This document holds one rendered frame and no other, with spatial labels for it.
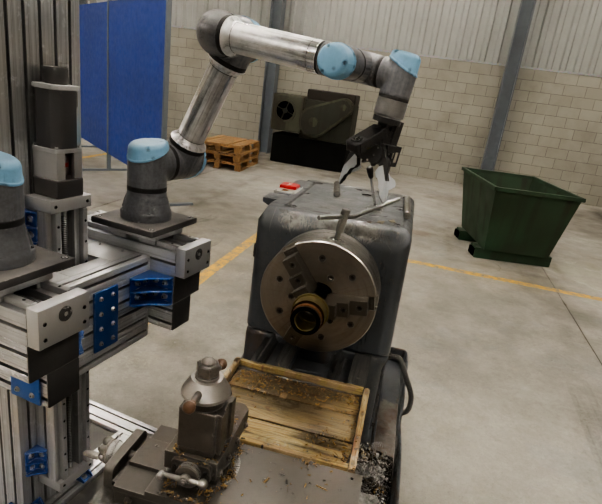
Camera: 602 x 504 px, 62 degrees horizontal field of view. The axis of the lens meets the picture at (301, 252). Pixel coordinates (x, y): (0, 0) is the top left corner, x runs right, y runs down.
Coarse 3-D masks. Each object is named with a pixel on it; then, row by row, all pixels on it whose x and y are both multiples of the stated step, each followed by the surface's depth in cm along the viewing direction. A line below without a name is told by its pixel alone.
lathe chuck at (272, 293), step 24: (312, 240) 128; (312, 264) 129; (336, 264) 128; (360, 264) 127; (264, 288) 135; (288, 288) 133; (336, 288) 130; (360, 288) 128; (264, 312) 137; (288, 312) 135; (312, 336) 135; (336, 336) 134; (360, 336) 132
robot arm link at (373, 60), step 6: (366, 54) 118; (372, 54) 121; (378, 54) 121; (366, 60) 116; (372, 60) 120; (378, 60) 119; (366, 66) 117; (372, 66) 119; (378, 66) 119; (366, 72) 118; (372, 72) 120; (360, 78) 119; (366, 78) 121; (372, 78) 120; (366, 84) 124; (372, 84) 122
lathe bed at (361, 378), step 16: (272, 336) 154; (256, 352) 148; (272, 352) 150; (288, 352) 146; (288, 368) 139; (304, 368) 144; (320, 368) 145; (336, 368) 142; (352, 368) 142; (368, 368) 143
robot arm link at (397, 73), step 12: (384, 60) 119; (396, 60) 116; (408, 60) 116; (420, 60) 117; (384, 72) 118; (396, 72) 117; (408, 72) 116; (384, 84) 119; (396, 84) 118; (408, 84) 118; (384, 96) 120; (396, 96) 118; (408, 96) 120
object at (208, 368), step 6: (198, 360) 80; (204, 360) 79; (210, 360) 79; (216, 360) 80; (198, 366) 78; (204, 366) 78; (210, 366) 78; (216, 366) 79; (198, 372) 78; (204, 372) 78; (210, 372) 78; (216, 372) 79; (198, 378) 79; (204, 378) 78; (210, 378) 78; (216, 378) 79
